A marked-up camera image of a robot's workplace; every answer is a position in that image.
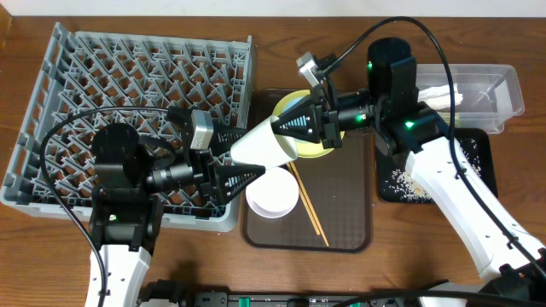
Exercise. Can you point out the wooden chopstick left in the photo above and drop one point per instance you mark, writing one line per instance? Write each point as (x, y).
(306, 202)

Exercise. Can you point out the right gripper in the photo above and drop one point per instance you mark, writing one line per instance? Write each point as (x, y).
(310, 112)

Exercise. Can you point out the clear plastic waste bin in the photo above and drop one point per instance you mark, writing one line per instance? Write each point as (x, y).
(487, 95)

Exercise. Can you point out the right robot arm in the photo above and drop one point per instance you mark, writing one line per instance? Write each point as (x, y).
(510, 261)

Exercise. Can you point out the white bowl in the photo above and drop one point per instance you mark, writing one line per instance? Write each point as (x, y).
(274, 194)

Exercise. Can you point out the spilled rice pile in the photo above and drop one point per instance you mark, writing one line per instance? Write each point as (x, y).
(407, 188)

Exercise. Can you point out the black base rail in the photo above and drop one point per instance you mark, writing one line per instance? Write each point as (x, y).
(176, 294)

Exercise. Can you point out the wooden chopstick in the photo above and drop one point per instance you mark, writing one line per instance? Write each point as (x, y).
(306, 202)
(324, 237)

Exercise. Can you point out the yellow round plate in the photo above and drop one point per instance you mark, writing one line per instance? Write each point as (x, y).
(307, 150)

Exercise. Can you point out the brown plastic serving tray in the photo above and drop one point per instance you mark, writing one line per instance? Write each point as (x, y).
(339, 184)

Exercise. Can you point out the wooden chopstick right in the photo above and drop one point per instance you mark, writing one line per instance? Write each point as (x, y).
(324, 237)

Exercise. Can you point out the grey plastic dishwasher rack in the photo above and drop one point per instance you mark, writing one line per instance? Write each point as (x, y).
(91, 79)

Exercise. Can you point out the white napkin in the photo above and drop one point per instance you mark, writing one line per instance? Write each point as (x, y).
(436, 98)

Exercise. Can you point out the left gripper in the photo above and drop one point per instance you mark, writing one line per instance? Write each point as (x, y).
(209, 187)

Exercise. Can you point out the light blue bowl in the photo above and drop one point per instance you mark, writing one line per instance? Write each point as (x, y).
(260, 145)

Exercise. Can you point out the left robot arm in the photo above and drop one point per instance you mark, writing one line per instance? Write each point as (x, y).
(133, 170)

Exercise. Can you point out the black waste tray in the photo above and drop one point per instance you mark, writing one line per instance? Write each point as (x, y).
(476, 148)

